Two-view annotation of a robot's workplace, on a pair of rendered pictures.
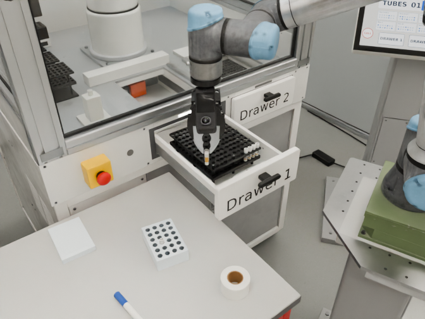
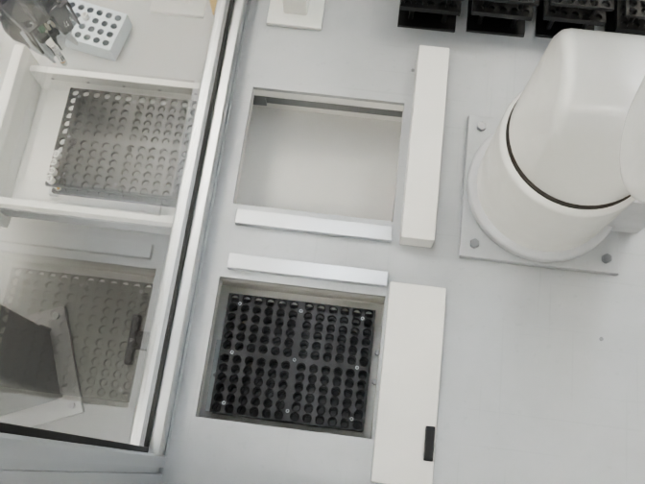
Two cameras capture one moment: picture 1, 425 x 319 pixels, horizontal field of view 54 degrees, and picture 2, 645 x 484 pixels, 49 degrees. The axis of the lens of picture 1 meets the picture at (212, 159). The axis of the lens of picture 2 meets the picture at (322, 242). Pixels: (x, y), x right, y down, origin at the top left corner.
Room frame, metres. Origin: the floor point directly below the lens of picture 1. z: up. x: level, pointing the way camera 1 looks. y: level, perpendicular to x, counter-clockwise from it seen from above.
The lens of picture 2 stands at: (1.61, -0.15, 1.95)
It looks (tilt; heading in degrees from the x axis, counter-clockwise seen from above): 72 degrees down; 135
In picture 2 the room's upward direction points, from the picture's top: 1 degrees counter-clockwise
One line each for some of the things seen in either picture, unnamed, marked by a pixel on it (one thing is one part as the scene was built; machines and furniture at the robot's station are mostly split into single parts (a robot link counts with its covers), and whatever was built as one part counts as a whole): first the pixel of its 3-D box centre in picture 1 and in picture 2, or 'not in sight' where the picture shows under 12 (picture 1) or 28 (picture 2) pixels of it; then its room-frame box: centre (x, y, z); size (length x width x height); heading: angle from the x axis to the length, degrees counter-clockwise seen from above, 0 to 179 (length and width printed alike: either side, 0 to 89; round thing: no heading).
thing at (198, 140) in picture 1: (198, 134); not in sight; (0.88, 0.03, 1.02); 0.06 x 0.03 x 0.09; 1
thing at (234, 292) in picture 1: (234, 282); not in sight; (0.61, -0.05, 0.78); 0.07 x 0.07 x 0.04
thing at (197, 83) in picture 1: (205, 96); not in sight; (0.89, 0.02, 1.12); 0.09 x 0.08 x 0.12; 1
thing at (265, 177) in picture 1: (266, 178); not in sight; (0.84, -0.14, 0.91); 0.07 x 0.04 x 0.01; 127
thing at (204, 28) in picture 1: (206, 33); not in sight; (0.88, 0.01, 1.28); 0.09 x 0.08 x 0.11; 71
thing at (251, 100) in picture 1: (264, 100); not in sight; (1.31, -0.18, 0.87); 0.29 x 0.02 x 0.11; 127
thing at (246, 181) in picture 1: (258, 182); not in sight; (0.86, -0.13, 0.87); 0.29 x 0.02 x 0.11; 127
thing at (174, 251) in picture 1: (164, 243); not in sight; (0.73, 0.12, 0.78); 0.12 x 0.08 x 0.04; 26
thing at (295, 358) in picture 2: not in sight; (295, 363); (1.47, -0.06, 0.87); 0.22 x 0.18 x 0.06; 37
